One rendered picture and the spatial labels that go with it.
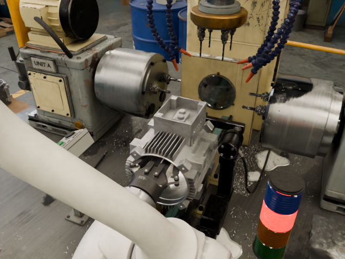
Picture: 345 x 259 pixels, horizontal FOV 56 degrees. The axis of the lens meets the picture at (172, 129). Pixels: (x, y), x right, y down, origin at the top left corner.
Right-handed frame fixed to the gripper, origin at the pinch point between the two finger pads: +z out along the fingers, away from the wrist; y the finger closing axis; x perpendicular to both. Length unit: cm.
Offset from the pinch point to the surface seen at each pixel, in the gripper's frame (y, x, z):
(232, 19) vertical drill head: -4.1, -18.8, 35.4
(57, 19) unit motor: 57, -13, 30
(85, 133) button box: 25.9, 2.7, -4.0
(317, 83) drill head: -31.4, -2.5, 35.4
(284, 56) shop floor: -2, 152, 351
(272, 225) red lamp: -27.6, -5.9, -20.7
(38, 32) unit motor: 70, -7, 31
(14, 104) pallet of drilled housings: 203, 109, 101
